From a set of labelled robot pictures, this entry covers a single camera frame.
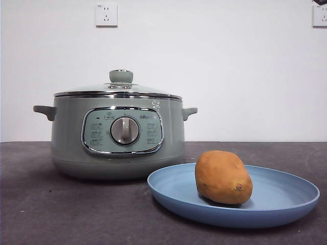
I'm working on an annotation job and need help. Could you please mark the white wall socket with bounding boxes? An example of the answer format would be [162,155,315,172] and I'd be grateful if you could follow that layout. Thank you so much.
[96,4,119,28]
[312,4,327,28]

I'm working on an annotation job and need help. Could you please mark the glass lid with green knob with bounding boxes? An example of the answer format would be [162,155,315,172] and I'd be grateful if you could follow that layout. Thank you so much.
[53,69,182,99]

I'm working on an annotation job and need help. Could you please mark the brown potato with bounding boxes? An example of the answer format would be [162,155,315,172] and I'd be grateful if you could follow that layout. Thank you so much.
[194,150,253,205]

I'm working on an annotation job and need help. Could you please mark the pale green electric steamer pot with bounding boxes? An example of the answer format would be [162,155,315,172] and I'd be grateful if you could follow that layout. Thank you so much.
[32,95,198,181]

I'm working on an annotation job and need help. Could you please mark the blue round plate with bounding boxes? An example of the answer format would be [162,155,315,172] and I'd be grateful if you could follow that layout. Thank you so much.
[147,162,320,229]

